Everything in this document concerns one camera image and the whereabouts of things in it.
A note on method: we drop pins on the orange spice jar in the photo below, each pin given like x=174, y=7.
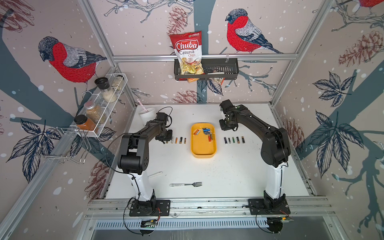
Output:
x=84, y=123

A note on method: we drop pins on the metal fork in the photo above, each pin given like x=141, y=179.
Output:
x=195, y=184

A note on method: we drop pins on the white wire spice rack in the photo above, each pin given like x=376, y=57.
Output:
x=101, y=129

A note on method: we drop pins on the black lid spice jar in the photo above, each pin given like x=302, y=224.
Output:
x=107, y=92

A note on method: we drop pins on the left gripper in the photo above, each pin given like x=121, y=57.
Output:
x=169, y=137

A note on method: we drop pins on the yellow plastic storage box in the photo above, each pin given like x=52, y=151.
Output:
x=201, y=146

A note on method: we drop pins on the pale spice jar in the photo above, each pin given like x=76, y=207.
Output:
x=118, y=83

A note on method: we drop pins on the white ceramic cup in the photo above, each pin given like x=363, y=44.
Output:
x=147, y=115

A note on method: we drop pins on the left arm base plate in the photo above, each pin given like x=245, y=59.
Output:
x=163, y=207

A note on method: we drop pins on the black wall basket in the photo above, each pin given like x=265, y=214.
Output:
x=227, y=69

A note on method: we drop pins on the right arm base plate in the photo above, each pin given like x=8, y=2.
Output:
x=260, y=206

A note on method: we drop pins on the silver lid spice jar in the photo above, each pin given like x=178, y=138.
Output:
x=95, y=112

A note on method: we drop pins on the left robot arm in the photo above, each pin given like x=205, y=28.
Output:
x=134, y=157

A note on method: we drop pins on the wire hanger rack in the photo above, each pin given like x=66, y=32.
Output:
x=74, y=146

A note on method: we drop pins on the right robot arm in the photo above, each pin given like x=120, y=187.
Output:
x=275, y=150

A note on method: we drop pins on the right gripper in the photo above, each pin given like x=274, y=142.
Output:
x=224, y=128

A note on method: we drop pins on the red Chuba cassava chips bag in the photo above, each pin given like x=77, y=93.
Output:
x=188, y=49

